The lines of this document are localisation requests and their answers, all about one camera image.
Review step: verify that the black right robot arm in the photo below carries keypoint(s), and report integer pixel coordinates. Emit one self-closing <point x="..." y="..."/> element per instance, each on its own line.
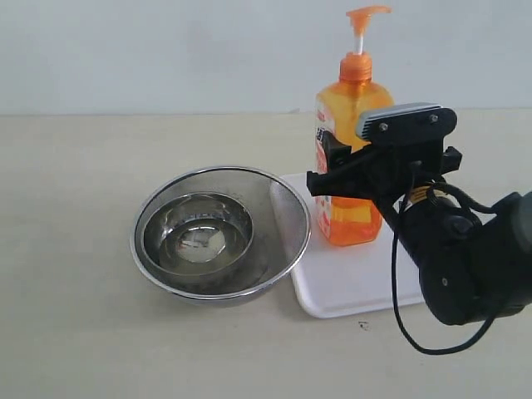
<point x="474" y="261"/>

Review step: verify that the orange pump soap bottle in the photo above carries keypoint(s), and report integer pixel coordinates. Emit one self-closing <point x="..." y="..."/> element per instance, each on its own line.
<point x="344" y="221"/>

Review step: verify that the white plastic tray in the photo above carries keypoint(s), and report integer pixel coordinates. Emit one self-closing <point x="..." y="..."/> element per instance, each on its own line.
<point x="331" y="281"/>

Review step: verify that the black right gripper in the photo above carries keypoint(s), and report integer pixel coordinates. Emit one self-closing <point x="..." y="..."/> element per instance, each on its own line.
<point x="391" y="168"/>

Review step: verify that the steel mesh strainer basket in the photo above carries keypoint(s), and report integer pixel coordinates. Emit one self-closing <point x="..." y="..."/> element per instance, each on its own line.
<point x="282" y="230"/>

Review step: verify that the small stainless steel bowl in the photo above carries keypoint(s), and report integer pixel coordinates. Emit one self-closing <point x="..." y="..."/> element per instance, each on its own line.
<point x="198" y="235"/>

